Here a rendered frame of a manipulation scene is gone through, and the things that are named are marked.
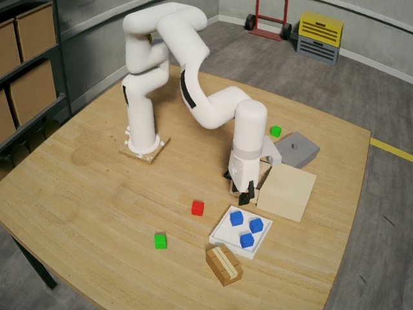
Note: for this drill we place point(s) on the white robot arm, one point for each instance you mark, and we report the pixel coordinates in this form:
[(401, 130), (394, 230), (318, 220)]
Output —
[(148, 61)]

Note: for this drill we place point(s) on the red block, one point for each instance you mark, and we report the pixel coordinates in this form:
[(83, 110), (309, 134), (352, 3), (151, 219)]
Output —
[(197, 208)]

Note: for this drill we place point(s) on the blue block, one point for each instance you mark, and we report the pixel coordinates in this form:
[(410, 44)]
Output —
[(236, 218), (246, 240), (256, 225)]

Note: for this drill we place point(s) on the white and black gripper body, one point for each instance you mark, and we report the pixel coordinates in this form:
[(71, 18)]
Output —
[(243, 171)]

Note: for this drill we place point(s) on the green block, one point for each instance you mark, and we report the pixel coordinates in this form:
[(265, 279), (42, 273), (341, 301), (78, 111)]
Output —
[(160, 241), (276, 131)]

